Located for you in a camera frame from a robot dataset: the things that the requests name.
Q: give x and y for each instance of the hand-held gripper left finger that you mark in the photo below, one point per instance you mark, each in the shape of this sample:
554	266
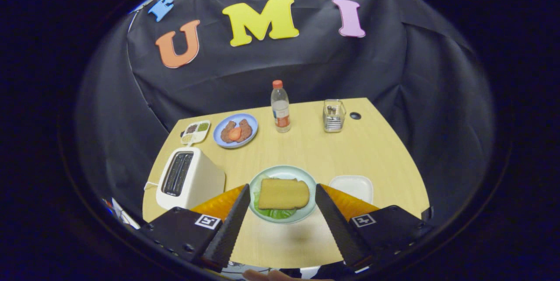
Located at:
232	228

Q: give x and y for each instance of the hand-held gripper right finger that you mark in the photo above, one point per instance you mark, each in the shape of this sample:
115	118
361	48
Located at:
339	228

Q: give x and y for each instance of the green lettuce leaf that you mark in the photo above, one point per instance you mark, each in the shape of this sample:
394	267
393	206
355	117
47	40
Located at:
275	214

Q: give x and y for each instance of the brown toast slice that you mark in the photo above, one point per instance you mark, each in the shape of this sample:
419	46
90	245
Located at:
284	193

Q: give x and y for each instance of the white square plate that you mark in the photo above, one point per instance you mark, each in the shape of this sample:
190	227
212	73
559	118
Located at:
354	187

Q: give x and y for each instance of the white toaster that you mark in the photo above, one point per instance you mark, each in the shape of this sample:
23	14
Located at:
205	180

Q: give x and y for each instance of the pale green round plate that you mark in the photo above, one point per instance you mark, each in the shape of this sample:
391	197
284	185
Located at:
280	171

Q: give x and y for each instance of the red tomato slice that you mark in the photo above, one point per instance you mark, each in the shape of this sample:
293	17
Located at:
235	134

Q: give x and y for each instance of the brown meat patty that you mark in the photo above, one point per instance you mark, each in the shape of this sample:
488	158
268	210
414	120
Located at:
246	128
226	132

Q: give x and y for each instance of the white compartment seasoning tray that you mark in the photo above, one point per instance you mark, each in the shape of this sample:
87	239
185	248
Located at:
195	132

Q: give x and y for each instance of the blue round plate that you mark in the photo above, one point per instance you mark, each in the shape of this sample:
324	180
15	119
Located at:
251	121

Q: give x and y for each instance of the clear plastic water bottle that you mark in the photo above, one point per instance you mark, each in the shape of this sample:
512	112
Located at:
281	110

